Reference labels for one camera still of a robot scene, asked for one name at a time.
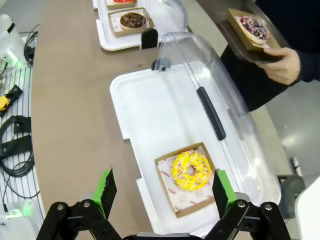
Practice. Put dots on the red glazed donut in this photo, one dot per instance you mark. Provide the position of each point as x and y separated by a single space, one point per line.
125 1

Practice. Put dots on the black rectangular mount block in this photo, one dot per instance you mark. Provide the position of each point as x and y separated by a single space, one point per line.
17 146

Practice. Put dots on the black lid hinge bracket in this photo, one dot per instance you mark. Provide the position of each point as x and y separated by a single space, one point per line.
155 64
149 38

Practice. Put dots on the white smiley print paper liner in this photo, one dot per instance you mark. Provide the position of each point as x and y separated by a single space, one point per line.
115 23
185 197

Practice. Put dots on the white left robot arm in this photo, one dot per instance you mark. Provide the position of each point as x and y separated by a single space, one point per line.
10 37

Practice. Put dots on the person's left hand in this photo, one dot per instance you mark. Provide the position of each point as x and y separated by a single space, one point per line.
282 67

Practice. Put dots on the chocolate donut rainbow sprinkles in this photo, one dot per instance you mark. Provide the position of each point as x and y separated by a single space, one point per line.
255 27

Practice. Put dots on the dark grey stool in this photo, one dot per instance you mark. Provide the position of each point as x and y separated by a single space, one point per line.
292 195

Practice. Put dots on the person's left forearm dark sleeve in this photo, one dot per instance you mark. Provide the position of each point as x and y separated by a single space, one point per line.
310 65

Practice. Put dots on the white slatted base plate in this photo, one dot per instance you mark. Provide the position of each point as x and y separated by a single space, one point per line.
20 185

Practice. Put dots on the dark grey serving tray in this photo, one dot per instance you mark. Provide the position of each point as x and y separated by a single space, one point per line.
232 45

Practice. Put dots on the brown cardboard donut box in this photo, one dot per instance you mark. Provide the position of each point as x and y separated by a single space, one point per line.
240 35
122 6
130 33
192 209

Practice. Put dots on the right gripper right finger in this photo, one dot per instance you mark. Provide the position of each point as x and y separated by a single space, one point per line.
222 197

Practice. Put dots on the white machine housing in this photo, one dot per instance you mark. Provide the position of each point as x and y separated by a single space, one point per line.
310 215

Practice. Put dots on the black stop box bracket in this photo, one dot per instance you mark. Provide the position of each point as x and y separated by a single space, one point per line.
15 91

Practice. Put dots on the person in dark clothes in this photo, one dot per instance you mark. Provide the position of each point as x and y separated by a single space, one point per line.
250 85

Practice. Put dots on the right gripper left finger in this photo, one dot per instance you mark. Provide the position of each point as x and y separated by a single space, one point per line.
105 195

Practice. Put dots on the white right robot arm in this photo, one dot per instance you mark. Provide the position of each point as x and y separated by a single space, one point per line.
15 225

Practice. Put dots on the yellow glazed sprinkle donut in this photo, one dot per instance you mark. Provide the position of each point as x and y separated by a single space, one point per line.
180 175

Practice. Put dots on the white display case tray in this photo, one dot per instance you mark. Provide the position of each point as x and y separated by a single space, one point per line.
117 43
155 105

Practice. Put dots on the yellow emergency stop box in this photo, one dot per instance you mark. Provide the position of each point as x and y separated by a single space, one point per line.
3 102

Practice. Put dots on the chocolate donut with nut crumbs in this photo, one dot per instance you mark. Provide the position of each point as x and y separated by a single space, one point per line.
125 23

